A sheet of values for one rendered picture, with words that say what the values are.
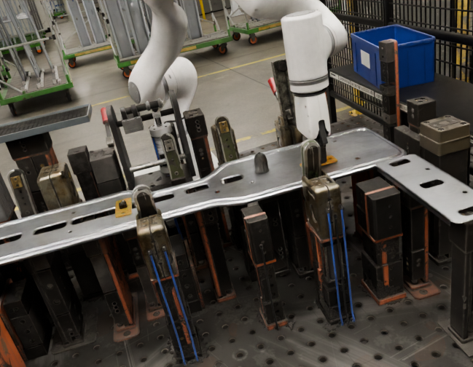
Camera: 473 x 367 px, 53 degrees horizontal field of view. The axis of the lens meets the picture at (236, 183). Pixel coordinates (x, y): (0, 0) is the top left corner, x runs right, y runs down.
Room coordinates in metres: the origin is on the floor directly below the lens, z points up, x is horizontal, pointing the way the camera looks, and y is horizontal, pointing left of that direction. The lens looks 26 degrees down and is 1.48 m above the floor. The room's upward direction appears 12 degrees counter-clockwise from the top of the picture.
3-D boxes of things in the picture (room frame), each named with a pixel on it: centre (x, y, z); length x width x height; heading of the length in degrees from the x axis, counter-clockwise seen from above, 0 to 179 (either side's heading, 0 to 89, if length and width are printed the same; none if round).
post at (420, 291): (0.88, -0.37, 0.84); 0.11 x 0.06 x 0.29; 8
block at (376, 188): (0.88, -0.29, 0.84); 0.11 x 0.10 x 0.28; 8
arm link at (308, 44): (1.01, -0.20, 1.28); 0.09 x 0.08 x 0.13; 126
